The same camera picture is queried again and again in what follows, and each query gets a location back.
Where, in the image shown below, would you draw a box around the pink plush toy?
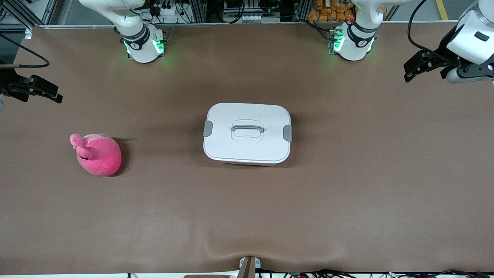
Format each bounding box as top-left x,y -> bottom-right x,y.
70,133 -> 122,177

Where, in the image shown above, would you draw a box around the white box lid grey latches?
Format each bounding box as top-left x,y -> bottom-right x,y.
203,102 -> 293,164

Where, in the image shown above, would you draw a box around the orange toy pile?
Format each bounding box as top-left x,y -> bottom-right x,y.
308,0 -> 355,22

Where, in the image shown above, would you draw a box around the translucent pink storage box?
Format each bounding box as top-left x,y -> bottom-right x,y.
217,161 -> 277,167

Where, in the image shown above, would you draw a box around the white power strip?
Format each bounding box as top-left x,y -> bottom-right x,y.
149,4 -> 182,19

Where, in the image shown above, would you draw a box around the brown table mat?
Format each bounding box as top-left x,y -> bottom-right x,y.
0,21 -> 494,275

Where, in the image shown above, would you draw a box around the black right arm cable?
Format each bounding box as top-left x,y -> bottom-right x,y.
0,33 -> 51,69

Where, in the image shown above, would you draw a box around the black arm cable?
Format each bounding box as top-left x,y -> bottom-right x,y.
0,33 -> 51,69
408,0 -> 444,58

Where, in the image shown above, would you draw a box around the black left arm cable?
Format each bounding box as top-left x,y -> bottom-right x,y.
408,0 -> 444,58

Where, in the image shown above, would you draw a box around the aluminium frame post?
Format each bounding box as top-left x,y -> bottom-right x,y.
8,0 -> 58,27

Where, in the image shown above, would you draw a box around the silver table edge rail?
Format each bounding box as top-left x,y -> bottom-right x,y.
33,20 -> 464,29

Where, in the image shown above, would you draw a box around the brown camera stand post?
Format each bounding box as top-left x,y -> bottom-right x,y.
237,256 -> 262,278

